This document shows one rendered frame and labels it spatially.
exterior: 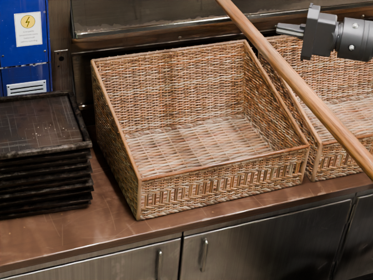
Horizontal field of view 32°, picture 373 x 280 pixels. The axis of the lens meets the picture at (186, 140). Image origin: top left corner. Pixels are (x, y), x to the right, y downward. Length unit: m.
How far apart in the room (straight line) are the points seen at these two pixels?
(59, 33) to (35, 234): 0.62
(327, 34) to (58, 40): 0.92
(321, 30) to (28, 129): 0.86
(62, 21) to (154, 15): 0.29
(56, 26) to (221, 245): 0.83
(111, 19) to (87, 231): 0.66
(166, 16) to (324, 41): 0.78
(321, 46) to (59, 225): 0.88
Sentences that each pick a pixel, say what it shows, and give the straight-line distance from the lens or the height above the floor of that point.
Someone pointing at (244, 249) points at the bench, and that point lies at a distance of 2.10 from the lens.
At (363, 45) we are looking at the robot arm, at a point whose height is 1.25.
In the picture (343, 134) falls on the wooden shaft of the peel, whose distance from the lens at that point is 1.24.
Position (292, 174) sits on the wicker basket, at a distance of 2.05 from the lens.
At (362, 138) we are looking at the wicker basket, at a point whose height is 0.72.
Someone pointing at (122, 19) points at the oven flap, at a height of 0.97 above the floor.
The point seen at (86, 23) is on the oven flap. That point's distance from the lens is 2.05.
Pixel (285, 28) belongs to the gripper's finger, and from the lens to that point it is 1.47.
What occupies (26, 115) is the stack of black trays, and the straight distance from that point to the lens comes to 1.92.
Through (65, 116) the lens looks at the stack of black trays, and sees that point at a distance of 1.91.
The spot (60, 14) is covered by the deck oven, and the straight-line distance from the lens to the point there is 2.04.
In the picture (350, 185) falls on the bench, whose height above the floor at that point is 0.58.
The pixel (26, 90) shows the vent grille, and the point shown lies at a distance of 2.09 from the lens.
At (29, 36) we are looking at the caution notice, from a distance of 2.01.
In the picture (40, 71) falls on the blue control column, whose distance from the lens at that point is 2.07.
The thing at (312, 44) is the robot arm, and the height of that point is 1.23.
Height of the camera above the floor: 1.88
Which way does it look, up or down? 36 degrees down
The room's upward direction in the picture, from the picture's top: 5 degrees clockwise
